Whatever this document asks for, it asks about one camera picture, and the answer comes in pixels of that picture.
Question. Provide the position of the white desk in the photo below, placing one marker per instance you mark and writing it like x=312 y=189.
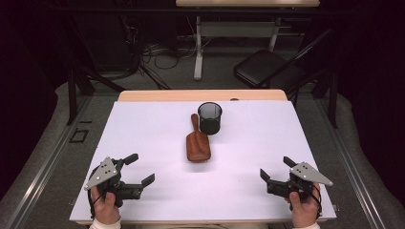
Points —
x=237 y=29

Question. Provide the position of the metal floor rail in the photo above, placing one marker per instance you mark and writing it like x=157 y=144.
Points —
x=47 y=165
x=350 y=165

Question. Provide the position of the person's left hand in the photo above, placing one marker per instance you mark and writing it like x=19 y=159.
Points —
x=106 y=208

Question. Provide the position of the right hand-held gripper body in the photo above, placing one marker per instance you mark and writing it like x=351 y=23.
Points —
x=305 y=178

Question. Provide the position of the white board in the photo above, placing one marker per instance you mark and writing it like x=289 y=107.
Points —
x=159 y=143

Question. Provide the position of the brown wooden hairbrush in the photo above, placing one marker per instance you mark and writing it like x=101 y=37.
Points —
x=198 y=144

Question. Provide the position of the black mesh cup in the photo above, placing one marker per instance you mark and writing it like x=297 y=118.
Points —
x=209 y=120

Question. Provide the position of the black folding chair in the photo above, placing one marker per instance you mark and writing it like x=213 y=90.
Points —
x=264 y=68

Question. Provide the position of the wooden table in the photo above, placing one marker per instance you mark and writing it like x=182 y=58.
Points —
x=203 y=95

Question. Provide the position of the black metal stand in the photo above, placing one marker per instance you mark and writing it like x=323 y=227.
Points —
x=72 y=95
x=332 y=95

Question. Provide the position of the person's right hand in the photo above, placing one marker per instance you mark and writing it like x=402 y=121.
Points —
x=304 y=211

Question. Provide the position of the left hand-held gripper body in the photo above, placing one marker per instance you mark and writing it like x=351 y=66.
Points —
x=105 y=173

